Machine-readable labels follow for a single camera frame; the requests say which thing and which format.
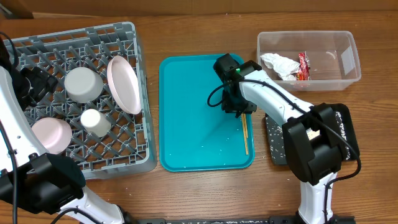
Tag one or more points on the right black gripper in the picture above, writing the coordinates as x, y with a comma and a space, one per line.
248, 109

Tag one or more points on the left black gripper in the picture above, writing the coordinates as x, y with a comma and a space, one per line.
42, 82

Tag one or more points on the wooden chopstick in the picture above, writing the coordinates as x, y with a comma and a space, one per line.
245, 141
244, 120

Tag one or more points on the grey white bowl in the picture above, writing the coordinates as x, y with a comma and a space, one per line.
83, 85

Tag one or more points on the white napkin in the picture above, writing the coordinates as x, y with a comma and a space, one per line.
286, 68

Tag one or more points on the white cup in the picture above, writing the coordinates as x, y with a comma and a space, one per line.
95, 122

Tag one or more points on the red snack wrapper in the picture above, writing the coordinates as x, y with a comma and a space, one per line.
303, 73

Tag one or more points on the large white plate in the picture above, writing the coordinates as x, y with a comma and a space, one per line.
124, 85

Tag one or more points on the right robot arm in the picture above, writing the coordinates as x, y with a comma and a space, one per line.
314, 148

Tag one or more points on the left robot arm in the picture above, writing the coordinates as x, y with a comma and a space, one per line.
33, 179

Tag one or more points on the clear plastic bin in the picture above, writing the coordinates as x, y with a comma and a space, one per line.
332, 58

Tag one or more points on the grey plastic dish rack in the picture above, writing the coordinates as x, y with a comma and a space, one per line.
129, 147

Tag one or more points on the teal serving tray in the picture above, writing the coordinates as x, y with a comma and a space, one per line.
192, 135

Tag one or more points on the black tray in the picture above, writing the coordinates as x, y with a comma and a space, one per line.
348, 124

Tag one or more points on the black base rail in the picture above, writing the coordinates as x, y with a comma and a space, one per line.
289, 219

